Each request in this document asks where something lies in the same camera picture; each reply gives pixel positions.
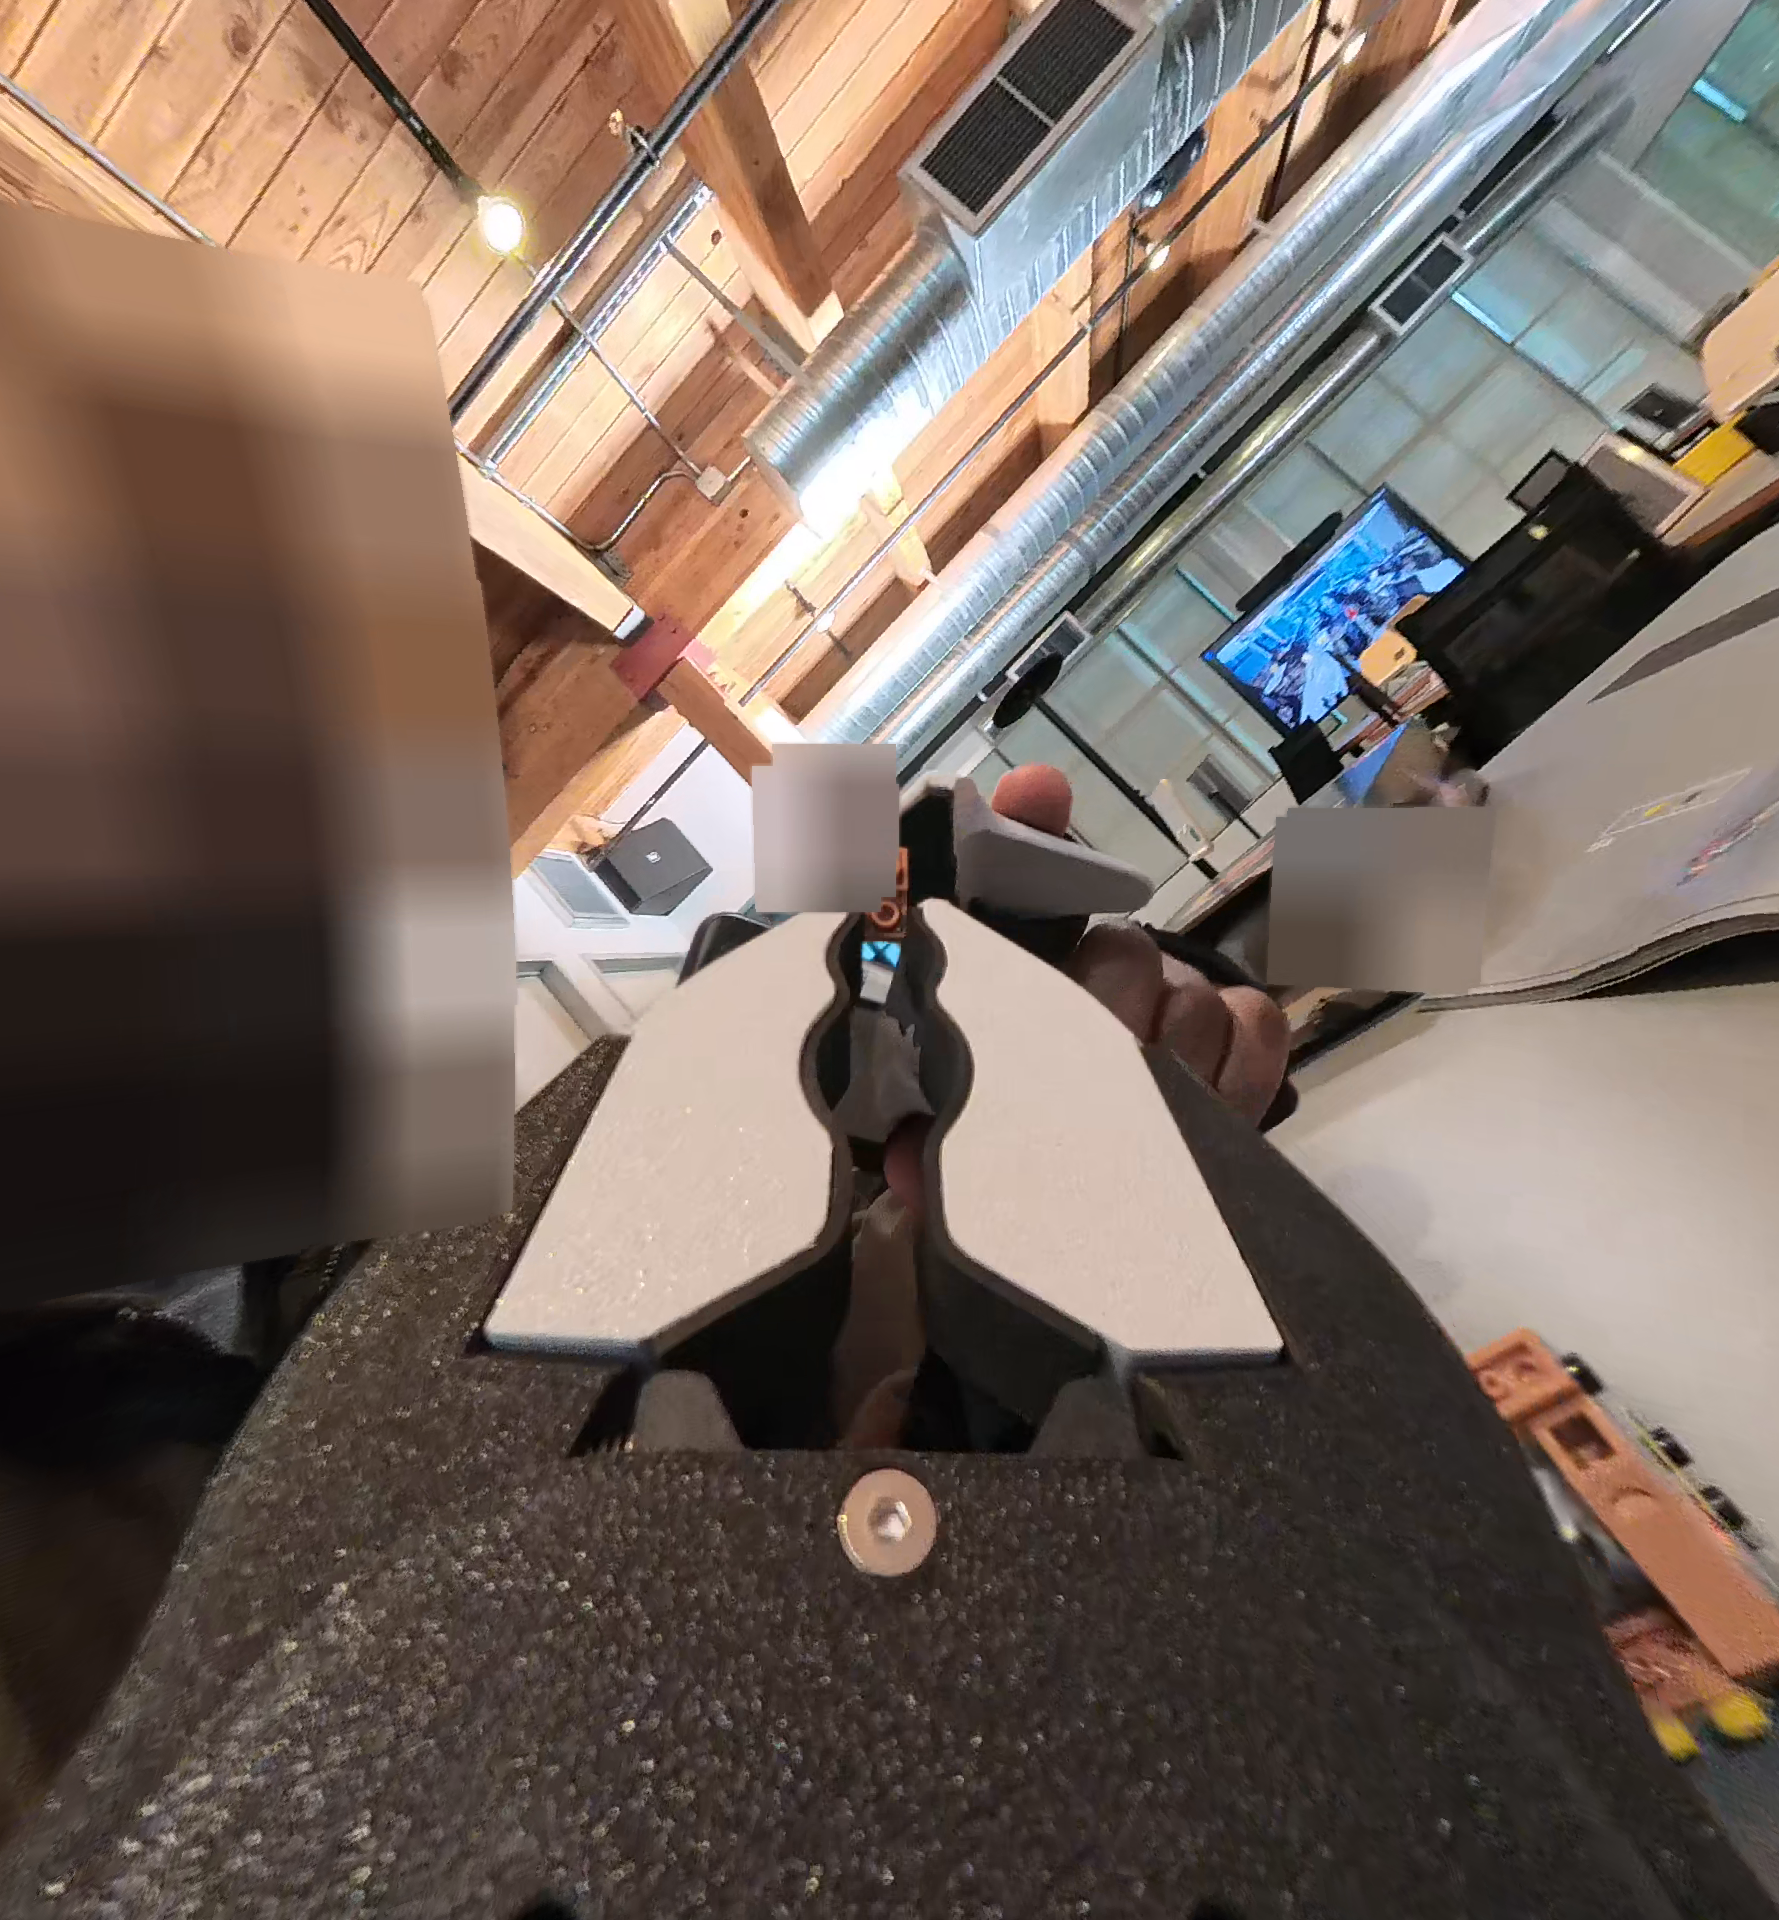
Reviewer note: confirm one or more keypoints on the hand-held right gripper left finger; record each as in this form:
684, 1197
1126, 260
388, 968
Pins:
680, 1171

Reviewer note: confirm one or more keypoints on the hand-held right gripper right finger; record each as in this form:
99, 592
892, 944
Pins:
1100, 1184

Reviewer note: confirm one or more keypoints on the small brown toy brick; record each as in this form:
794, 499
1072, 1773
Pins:
890, 909

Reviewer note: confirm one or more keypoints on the multicolour toy brick model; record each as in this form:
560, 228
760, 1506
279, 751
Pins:
1640, 1515

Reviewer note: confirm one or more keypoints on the black speaker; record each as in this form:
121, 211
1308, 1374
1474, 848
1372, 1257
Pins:
656, 871

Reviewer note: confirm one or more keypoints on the black mesh office chair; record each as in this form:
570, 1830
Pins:
1550, 601

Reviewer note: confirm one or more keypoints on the grey instruction booklet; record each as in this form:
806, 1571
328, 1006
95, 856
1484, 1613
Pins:
1654, 885

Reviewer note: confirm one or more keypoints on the yellow box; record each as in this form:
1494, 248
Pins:
1714, 453

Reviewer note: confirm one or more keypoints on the ceiling lamp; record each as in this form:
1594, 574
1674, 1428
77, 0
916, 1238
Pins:
498, 222

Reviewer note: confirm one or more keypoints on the beige plywood stand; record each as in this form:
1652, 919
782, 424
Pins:
1768, 339

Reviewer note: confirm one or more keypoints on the long silver air duct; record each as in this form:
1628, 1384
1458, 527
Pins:
1130, 495

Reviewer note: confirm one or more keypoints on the wall screen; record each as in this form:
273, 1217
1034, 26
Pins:
1340, 608

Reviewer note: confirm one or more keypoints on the silver air duct with vent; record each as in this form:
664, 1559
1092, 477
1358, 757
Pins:
950, 301

